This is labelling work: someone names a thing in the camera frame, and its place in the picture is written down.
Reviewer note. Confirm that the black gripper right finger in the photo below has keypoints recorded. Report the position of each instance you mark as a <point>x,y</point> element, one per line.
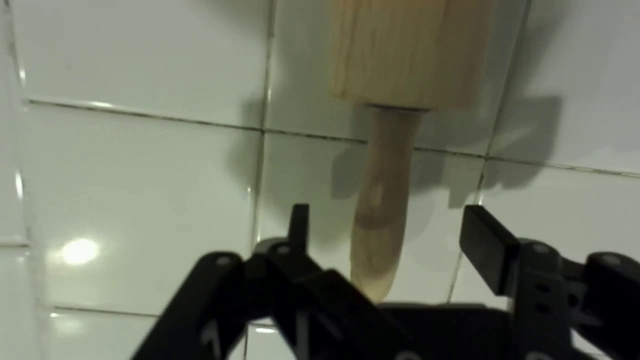
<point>547,300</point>

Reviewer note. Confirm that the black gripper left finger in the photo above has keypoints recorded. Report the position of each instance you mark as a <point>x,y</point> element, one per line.
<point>206,293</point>

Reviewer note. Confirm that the wooden rolling pin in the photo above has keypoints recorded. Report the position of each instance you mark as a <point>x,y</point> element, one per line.
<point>401,52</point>

